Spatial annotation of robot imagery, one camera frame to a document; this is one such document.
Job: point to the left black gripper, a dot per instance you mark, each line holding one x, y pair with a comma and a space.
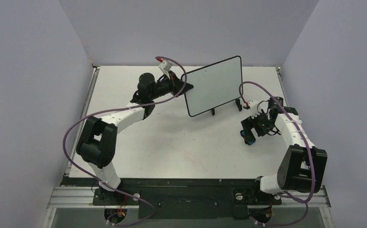
177, 85

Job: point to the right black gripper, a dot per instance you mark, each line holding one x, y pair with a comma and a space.
251, 126

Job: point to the blue heart eraser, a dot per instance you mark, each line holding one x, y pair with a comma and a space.
248, 137

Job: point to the black framed whiteboard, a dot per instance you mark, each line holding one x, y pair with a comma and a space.
214, 85

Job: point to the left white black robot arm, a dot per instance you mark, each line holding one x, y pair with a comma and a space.
97, 142

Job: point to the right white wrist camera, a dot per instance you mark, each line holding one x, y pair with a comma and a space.
254, 107

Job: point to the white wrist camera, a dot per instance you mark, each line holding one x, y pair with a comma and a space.
165, 66
254, 107

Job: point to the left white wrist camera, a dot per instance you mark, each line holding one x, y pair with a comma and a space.
165, 66

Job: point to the wire display stand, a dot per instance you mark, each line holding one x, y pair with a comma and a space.
228, 107

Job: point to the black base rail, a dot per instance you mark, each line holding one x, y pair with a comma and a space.
181, 198

